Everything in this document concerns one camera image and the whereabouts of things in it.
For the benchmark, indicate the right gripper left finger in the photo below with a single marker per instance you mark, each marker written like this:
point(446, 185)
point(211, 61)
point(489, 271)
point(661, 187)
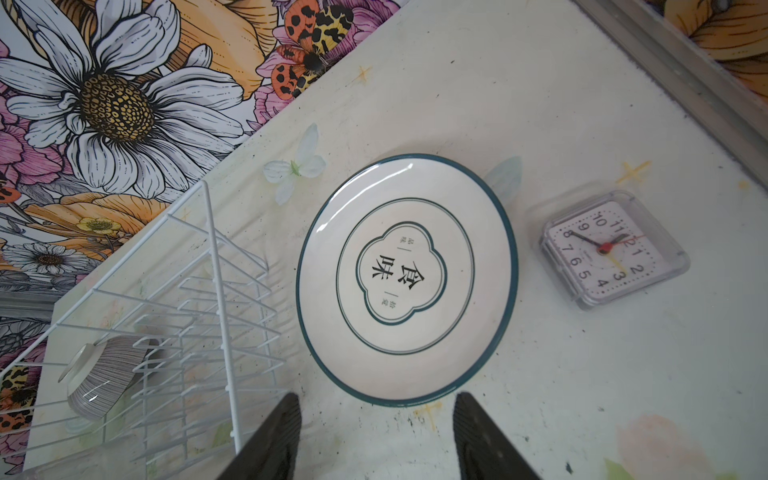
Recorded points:
point(272, 450)

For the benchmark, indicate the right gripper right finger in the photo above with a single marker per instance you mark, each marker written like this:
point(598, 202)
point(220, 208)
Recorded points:
point(483, 451)

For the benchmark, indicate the striped grey bowl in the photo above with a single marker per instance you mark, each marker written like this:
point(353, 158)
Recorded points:
point(100, 373)

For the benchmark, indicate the small clear alarm clock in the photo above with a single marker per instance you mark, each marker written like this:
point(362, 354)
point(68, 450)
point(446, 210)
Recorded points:
point(608, 247)

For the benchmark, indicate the white wire dish rack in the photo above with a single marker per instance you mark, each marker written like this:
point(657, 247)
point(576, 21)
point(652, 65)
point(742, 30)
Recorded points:
point(202, 390)

